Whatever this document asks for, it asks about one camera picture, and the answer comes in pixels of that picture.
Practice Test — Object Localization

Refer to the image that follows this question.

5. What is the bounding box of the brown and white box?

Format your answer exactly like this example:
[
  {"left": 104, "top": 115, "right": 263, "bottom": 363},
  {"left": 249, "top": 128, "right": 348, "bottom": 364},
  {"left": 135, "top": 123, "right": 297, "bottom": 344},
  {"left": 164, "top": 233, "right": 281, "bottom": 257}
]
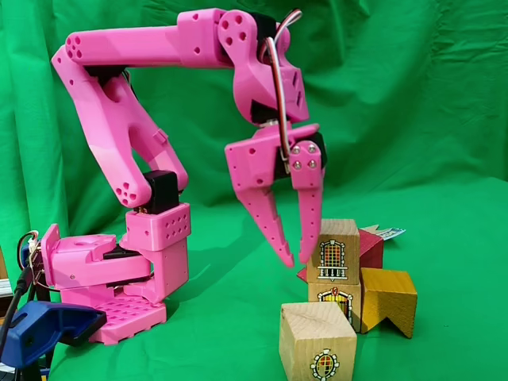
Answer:
[{"left": 0, "top": 245, "right": 12, "bottom": 298}]

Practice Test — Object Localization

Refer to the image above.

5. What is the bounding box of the green cloth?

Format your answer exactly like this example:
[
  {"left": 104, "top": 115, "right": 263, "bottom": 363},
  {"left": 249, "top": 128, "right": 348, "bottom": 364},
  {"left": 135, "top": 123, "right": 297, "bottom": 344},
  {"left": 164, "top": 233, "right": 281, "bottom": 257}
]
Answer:
[{"left": 0, "top": 0, "right": 508, "bottom": 381}]

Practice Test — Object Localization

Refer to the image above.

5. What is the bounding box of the red white black servo cable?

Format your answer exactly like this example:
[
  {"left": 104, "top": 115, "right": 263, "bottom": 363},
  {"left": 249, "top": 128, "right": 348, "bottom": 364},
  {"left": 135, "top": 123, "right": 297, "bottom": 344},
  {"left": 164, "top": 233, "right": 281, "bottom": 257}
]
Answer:
[{"left": 260, "top": 8, "right": 305, "bottom": 170}]

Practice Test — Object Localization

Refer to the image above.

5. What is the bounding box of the blue clamp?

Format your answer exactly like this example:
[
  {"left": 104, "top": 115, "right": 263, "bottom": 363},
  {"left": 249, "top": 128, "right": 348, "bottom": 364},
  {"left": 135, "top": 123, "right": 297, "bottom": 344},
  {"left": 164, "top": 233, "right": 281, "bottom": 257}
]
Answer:
[{"left": 0, "top": 300, "right": 107, "bottom": 372}]

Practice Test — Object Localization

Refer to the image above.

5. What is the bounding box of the motor controller board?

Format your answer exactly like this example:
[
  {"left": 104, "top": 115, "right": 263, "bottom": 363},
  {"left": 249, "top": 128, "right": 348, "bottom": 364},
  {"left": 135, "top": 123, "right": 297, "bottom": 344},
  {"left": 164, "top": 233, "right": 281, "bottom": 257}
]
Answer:
[{"left": 17, "top": 230, "right": 45, "bottom": 287}]

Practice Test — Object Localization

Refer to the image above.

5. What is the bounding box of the black power cable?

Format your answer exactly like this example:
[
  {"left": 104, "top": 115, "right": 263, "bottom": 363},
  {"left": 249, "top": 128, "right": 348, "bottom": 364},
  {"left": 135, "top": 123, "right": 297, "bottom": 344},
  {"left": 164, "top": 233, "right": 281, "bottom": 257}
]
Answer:
[{"left": 0, "top": 267, "right": 32, "bottom": 358}]

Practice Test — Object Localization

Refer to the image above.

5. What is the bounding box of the paper house picture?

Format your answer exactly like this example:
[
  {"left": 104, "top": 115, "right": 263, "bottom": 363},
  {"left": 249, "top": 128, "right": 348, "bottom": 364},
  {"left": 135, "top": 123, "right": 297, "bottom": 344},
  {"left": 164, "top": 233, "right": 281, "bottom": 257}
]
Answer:
[{"left": 359, "top": 224, "right": 409, "bottom": 241}]

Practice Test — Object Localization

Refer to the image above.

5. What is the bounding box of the wooden cube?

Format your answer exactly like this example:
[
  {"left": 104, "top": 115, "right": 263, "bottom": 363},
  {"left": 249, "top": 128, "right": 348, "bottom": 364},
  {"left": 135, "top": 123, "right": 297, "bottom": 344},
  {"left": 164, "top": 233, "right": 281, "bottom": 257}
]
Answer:
[
  {"left": 279, "top": 301, "right": 358, "bottom": 381},
  {"left": 308, "top": 282, "right": 364, "bottom": 334},
  {"left": 311, "top": 218, "right": 361, "bottom": 286}
]

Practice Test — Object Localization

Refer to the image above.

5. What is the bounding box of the wooden cube, door print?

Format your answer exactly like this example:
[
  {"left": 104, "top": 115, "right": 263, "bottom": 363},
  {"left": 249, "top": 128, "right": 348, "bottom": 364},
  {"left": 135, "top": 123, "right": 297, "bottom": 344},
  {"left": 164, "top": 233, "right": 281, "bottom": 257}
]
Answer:
[{"left": 308, "top": 282, "right": 364, "bottom": 334}]

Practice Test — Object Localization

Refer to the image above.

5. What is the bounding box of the yellow notched wooden block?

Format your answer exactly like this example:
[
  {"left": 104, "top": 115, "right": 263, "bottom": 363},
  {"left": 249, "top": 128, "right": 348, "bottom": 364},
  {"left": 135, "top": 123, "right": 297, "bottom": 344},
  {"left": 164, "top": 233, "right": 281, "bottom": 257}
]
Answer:
[{"left": 359, "top": 267, "right": 419, "bottom": 340}]

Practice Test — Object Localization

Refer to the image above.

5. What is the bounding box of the red wooden roof block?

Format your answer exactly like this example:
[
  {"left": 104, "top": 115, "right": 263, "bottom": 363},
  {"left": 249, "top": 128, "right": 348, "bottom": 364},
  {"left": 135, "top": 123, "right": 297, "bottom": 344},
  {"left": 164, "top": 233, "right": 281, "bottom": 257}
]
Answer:
[{"left": 296, "top": 226, "right": 385, "bottom": 284}]

